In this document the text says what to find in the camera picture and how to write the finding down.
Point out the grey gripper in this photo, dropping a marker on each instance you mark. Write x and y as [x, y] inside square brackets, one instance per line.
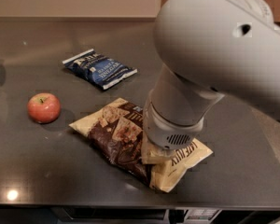
[167, 132]

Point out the brown sea salt chip bag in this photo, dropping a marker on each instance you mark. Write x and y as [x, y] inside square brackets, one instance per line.
[116, 130]

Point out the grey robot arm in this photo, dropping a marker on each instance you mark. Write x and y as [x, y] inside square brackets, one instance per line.
[209, 49]

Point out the blue chip bag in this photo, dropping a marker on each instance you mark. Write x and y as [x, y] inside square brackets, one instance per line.
[98, 69]

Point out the red apple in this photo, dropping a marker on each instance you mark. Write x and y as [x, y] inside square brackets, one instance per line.
[44, 108]

